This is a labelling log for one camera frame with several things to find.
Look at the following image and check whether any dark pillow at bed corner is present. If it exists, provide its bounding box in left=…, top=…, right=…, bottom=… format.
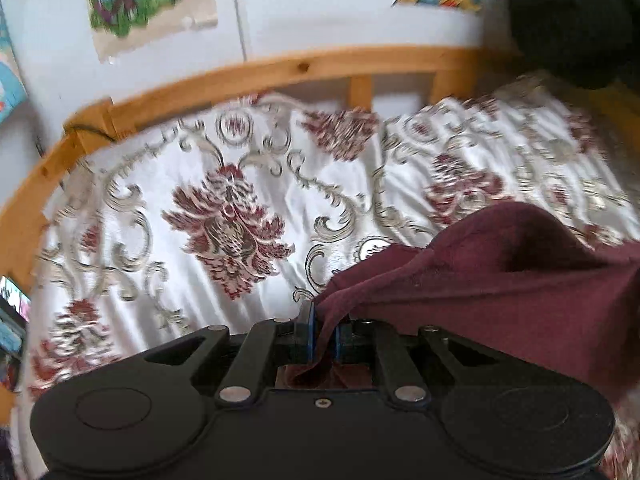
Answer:
left=509, top=0, right=639, bottom=90

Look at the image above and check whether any maroon small garment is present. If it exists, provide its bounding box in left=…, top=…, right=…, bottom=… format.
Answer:
left=314, top=203, right=639, bottom=400

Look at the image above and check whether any white wall cable conduit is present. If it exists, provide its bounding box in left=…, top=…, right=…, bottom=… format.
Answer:
left=226, top=0, right=251, bottom=62

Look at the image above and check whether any green-haired girl wall drawing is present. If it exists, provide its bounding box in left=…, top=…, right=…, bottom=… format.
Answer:
left=87, top=0, right=218, bottom=61

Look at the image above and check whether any wooden bed frame rail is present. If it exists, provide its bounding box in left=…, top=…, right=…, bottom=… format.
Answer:
left=1, top=47, right=486, bottom=298

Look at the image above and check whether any white floral satin bedspread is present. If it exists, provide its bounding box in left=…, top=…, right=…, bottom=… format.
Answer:
left=11, top=78, right=639, bottom=479

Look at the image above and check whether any blue orange wall drawing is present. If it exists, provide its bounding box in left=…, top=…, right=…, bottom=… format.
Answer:
left=0, top=8, right=27, bottom=122

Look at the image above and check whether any black cable on bedpost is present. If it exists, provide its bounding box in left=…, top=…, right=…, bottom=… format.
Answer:
left=63, top=127, right=113, bottom=143

